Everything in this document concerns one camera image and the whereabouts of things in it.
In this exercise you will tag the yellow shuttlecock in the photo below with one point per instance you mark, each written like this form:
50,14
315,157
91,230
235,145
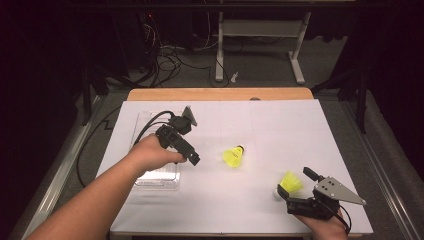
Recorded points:
291,182
232,156

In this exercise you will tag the white board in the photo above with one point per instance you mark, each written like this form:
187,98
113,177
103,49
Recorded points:
266,133

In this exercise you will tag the black equipment rack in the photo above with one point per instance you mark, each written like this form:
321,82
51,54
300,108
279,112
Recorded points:
136,43

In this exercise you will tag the person's right hand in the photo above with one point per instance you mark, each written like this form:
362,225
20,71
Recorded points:
320,225

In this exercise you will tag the person's left hand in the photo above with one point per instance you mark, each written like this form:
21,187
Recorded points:
150,156

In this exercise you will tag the aluminium rail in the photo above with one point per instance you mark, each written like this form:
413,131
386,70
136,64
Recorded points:
56,180
383,186

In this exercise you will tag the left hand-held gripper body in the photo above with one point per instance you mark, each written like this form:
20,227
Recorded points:
178,141

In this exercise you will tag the clear plastic tray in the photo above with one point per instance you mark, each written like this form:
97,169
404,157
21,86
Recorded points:
160,180

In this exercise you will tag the small white plastic piece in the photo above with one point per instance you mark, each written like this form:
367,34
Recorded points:
234,77

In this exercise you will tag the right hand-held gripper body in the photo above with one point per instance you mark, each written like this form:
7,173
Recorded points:
333,190

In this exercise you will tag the white metal stand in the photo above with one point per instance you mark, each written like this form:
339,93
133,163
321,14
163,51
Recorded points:
260,28

